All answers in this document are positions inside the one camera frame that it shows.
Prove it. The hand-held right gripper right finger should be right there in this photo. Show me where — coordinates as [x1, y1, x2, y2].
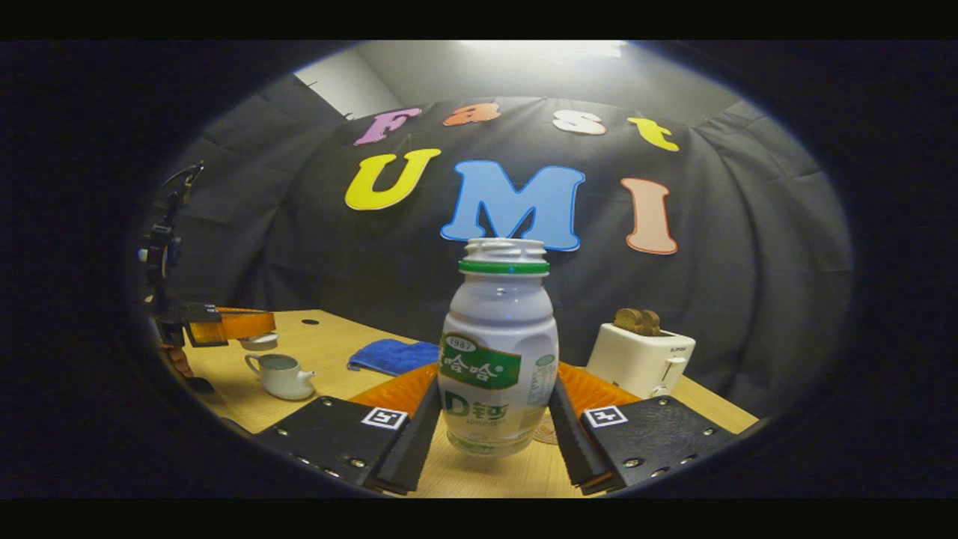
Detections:
[549, 362, 742, 496]

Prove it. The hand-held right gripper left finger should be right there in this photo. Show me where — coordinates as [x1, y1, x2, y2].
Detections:
[253, 363, 444, 496]

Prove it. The round woven coaster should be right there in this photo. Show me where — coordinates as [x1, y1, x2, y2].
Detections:
[533, 410, 561, 447]

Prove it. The white ceramic teacup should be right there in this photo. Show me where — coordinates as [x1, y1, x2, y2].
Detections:
[245, 353, 317, 401]

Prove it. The white plastic water bottle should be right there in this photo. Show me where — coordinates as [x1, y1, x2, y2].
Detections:
[436, 238, 561, 458]

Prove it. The blue towel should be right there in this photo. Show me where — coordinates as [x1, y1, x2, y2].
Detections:
[347, 338, 440, 377]

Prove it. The white toaster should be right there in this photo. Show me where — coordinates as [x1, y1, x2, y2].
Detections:
[586, 322, 697, 400]

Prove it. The black backdrop cloth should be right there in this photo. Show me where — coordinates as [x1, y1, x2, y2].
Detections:
[146, 75, 854, 420]

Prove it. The ceiling light panel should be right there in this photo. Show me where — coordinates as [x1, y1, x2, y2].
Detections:
[460, 41, 628, 61]

